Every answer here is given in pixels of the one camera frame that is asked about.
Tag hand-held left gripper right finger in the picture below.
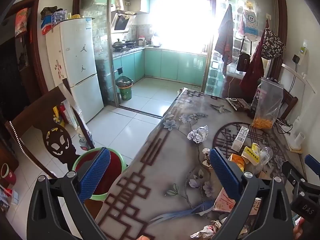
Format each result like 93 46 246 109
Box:
209 147 295 240

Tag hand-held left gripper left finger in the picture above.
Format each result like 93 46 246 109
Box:
27 147 112 240

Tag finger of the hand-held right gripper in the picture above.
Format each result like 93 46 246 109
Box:
304 154 320 175
280 160 309 188

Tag yellow orange carton box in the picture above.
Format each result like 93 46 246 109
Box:
228 153 247 172

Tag red bin with green rim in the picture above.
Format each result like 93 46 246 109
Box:
72 147 127 202

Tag pink white snack wrapper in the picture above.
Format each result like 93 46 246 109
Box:
212 187 237 213

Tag clear plastic packaging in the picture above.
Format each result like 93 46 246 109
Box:
260 146 273 167

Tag yellow white medicine box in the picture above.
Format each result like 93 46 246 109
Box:
242 142 262 166

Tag black shoulder bag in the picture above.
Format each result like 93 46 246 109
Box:
236 36 252 72

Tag green kitchen trash bin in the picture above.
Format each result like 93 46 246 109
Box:
115 76 134 101

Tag person's right hand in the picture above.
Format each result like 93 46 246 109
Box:
292 217 307 240

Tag light wooden board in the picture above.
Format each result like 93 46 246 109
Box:
285 135 303 153

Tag small crumpled paper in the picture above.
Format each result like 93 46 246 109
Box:
202 148 212 167

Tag large clear water bottle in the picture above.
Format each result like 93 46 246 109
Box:
79 126 92 152

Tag white drink carton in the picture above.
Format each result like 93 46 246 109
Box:
231 126 250 152

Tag crumpled white paper ball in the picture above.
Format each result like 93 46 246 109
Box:
187 125 209 145

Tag dark carved wooden chair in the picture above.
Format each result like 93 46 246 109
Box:
4 78 96 179

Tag plastic bag of orange snacks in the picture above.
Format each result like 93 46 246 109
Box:
251 77 284 130

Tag clear snack wrapper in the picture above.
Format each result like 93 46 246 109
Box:
190 220 227 240

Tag table with floral cloth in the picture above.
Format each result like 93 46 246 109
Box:
95 87 320 240

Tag red fire extinguisher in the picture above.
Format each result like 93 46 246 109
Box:
60 104 69 125

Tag dark brown snack packet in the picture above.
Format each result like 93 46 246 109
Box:
226 97 250 112

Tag white plastic strip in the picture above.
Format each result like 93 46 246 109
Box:
59 84 83 130

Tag red round container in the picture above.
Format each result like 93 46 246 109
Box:
0 163 17 184

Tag dark red hanging garment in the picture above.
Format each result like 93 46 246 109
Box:
239 20 269 92

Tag white refrigerator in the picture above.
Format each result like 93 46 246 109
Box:
45 17 104 124

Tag teal kitchen cabinets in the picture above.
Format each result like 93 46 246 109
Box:
104 49 208 85

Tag dark wooden door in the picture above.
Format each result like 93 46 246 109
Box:
0 0 48 120

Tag black white patterned bag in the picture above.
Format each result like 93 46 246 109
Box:
261 27 285 60

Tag blue red hanging garment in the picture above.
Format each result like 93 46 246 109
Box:
214 4 234 75

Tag white cartoon hanging bag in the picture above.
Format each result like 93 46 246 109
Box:
244 0 260 42

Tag black range hood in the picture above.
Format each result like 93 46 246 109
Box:
111 10 137 32

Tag blue red carton box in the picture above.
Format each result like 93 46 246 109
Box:
41 15 60 34

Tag clear plastic storage box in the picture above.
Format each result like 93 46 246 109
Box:
51 9 68 23

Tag dark green bag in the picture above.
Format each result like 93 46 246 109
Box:
41 6 63 18

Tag red hanging decoration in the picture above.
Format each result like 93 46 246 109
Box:
15 8 30 37

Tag black cable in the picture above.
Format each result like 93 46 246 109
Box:
274 121 292 135

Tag white bead string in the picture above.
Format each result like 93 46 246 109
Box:
9 120 34 167

